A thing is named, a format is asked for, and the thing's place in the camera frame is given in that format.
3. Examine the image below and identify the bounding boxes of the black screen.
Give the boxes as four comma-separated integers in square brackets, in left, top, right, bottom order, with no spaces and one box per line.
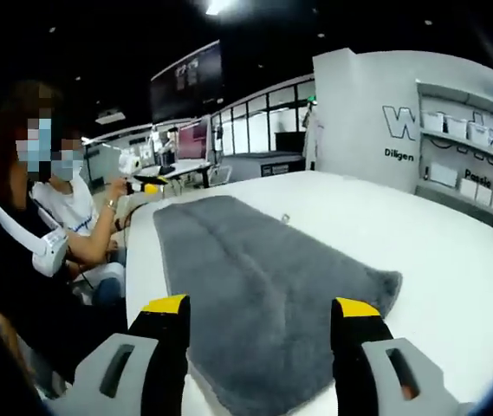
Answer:
[275,129,307,153]

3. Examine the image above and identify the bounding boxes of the person's dark clothed torso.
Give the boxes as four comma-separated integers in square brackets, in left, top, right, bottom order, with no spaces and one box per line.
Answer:
[0,80,128,391]

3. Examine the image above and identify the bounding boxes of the white wearable neck device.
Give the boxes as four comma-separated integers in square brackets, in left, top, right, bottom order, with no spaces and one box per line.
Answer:
[0,177,69,278]

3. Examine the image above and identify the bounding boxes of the grey towel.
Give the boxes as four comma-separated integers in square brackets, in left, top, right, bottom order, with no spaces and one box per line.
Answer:
[152,194,404,416]

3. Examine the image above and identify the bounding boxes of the grey cabinet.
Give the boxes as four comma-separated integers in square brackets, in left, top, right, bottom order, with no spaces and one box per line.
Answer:
[219,150,307,178]

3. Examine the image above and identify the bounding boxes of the large dark overhead screen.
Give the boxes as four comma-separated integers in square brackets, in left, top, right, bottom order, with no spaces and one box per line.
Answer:
[149,39,224,125]

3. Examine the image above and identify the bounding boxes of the person's left hand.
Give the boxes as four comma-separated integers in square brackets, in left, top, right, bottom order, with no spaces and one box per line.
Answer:
[107,177,132,204]

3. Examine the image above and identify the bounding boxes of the pink monitor screen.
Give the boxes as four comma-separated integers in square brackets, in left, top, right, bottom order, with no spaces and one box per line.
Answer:
[176,119,211,161]

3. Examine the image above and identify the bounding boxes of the white wall shelf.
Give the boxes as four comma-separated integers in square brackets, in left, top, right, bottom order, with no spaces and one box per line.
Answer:
[414,79,493,218]

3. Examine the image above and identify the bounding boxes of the white background desk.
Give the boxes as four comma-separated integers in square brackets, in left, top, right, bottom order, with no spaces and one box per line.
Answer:
[159,158,212,190]

